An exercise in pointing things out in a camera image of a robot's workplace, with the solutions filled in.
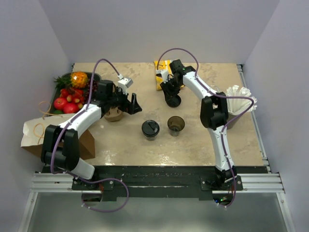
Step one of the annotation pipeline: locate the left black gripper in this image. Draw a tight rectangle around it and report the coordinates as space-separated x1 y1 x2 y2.
108 87 141 115

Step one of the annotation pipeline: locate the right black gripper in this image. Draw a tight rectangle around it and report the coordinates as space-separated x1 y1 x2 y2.
160 78 182 102

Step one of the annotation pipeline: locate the black cup lid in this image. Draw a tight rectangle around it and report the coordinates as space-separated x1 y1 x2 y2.
166 95 182 108
141 120 160 135

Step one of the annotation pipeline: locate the dark coffee cup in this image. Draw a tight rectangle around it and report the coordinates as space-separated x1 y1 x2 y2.
167 116 185 136
144 134 157 141

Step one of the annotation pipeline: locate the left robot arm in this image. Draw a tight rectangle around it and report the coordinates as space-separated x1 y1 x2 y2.
41 78 142 189

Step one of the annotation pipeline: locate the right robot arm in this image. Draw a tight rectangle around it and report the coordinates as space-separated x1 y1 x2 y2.
155 59 237 190

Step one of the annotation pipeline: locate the cardboard cup carrier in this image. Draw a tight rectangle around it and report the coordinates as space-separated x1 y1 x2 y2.
104 107 124 122

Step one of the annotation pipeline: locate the yellow snack bag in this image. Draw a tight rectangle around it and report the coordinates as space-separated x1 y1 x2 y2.
154 60 173 91

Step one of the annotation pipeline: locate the purple grapes bunch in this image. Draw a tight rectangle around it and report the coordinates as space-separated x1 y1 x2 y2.
84 79 98 101

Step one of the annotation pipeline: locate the black fruit tray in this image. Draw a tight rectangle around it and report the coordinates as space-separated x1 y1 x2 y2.
50 72 101 113

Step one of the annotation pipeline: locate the small red fruits cluster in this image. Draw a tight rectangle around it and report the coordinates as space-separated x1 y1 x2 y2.
60 87 84 109

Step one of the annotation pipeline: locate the orange toy pineapple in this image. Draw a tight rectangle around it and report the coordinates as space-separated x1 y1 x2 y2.
70 72 88 89

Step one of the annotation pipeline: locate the red apple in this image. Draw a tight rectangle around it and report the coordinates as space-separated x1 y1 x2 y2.
63 103 79 114
54 97 68 111

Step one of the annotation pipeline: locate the grey straw holder cup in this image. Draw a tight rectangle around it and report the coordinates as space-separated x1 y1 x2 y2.
227 112 240 130

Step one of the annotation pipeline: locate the green lime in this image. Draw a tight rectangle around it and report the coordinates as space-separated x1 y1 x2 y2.
52 110 64 115

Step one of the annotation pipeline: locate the brown paper bag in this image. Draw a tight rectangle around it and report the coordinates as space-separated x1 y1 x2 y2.
21 101 96 160

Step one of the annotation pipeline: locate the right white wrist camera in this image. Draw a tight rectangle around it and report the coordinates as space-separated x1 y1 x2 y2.
155 69 170 84

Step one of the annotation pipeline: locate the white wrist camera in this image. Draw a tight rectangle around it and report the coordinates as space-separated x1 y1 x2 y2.
155 69 170 84
117 74 133 95

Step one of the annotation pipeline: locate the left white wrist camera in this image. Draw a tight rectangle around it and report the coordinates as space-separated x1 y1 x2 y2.
117 74 133 95

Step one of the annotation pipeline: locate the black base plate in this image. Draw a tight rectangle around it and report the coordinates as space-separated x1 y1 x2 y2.
71 165 269 203

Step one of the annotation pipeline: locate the aluminium frame rail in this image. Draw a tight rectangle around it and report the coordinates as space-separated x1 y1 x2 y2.
30 173 284 193

